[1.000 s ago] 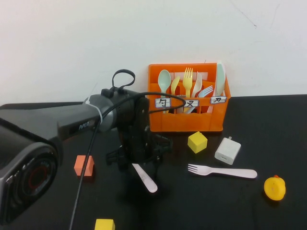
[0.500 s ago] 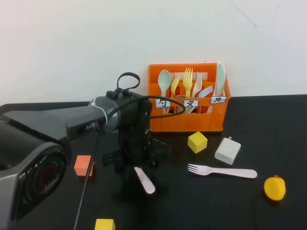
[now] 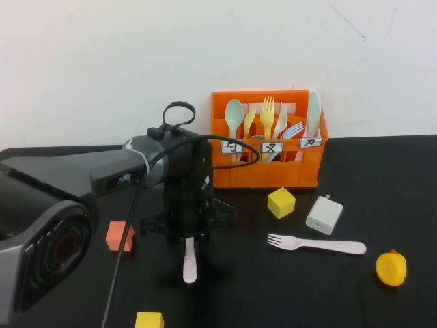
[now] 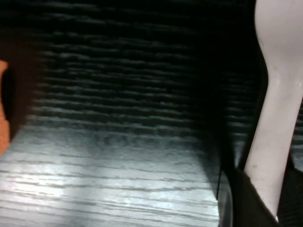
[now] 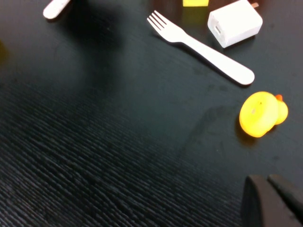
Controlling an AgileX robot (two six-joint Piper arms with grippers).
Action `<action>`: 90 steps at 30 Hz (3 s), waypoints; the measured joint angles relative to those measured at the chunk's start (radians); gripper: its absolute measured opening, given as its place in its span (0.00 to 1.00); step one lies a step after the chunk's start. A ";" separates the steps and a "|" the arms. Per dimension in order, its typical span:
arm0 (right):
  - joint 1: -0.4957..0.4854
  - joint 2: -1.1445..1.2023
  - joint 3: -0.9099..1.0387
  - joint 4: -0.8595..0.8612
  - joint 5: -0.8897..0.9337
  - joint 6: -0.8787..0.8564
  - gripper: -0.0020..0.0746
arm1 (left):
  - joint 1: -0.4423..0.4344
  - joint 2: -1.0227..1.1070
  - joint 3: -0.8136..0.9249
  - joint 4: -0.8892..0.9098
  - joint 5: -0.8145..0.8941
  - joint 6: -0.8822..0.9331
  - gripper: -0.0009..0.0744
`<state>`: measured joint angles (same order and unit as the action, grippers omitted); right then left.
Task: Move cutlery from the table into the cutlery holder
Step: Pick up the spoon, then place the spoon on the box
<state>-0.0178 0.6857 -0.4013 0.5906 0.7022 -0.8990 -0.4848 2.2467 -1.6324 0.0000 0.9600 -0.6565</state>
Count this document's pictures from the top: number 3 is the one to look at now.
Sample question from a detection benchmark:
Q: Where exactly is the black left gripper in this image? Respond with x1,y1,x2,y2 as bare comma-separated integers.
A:
163,176,213,245

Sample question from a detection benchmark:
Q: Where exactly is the pink plastic spoon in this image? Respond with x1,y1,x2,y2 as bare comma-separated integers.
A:
182,236,199,285

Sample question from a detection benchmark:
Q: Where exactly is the pink plastic fork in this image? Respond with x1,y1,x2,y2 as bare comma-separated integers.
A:
266,232,367,256

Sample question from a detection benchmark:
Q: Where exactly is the orange plastic cutlery holder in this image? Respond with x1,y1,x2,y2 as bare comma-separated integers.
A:
210,89,330,189

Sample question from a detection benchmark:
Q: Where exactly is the orange foam cube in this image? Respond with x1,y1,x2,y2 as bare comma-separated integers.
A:
104,220,135,252

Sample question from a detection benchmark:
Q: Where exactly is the white zip tie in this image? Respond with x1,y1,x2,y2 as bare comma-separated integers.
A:
124,137,152,177

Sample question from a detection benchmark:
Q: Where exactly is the yellow foam cube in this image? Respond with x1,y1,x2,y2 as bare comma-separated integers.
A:
134,311,165,328
266,187,296,220

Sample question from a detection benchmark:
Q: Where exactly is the spoon character paper label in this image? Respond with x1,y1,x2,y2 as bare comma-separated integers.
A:
220,139,244,155

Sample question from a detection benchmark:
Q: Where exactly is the fork character paper label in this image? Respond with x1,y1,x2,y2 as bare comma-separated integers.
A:
260,141,285,154

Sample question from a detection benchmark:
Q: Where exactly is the yellow plastic spoon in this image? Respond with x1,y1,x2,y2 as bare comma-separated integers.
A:
242,108,257,141

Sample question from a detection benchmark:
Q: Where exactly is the mint green plastic spoon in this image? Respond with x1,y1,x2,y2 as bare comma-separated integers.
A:
224,98,245,162

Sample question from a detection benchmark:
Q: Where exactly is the yellow plastic fork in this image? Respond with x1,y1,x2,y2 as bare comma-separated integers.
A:
259,96,276,162

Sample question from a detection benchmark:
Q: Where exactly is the light blue plastic fork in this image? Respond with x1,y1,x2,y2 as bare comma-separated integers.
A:
264,121,305,163

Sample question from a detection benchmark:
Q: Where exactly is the beige plastic fork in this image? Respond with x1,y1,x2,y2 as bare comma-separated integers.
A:
274,102,290,141

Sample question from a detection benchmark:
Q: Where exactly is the knife character paper label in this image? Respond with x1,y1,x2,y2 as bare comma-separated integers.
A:
299,137,324,149

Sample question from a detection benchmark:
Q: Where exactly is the mint green plastic knife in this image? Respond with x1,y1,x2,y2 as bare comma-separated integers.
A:
307,86,323,138

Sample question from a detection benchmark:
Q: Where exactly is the yellow rubber duck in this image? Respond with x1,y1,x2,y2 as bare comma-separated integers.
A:
375,249,408,288

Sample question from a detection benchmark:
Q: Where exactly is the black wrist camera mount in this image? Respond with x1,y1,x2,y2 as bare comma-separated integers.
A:
139,200,237,237

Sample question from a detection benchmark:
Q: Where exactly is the black cable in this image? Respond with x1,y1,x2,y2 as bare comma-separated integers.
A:
101,100,261,328

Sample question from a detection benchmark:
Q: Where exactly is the white USB wall charger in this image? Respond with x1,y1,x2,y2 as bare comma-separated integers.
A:
305,194,344,236

